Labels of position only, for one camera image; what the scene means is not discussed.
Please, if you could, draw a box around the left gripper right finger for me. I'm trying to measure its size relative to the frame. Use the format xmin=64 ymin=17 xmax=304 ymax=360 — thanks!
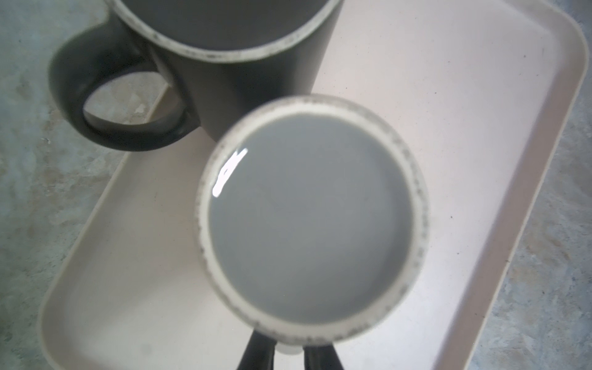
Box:
xmin=304 ymin=345 xmax=344 ymax=370

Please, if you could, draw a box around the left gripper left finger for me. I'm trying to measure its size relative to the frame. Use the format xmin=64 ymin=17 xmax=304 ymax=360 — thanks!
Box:
xmin=237 ymin=331 xmax=277 ymax=370

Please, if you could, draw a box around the grey mug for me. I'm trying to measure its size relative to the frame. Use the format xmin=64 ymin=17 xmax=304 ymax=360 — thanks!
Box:
xmin=194 ymin=94 xmax=430 ymax=347

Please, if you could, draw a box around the black mug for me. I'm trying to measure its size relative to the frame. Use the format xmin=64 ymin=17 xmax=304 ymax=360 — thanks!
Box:
xmin=49 ymin=0 xmax=342 ymax=151

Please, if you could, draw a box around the beige rectangular tray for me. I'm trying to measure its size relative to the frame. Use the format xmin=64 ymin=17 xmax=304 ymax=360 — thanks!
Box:
xmin=38 ymin=1 xmax=588 ymax=369

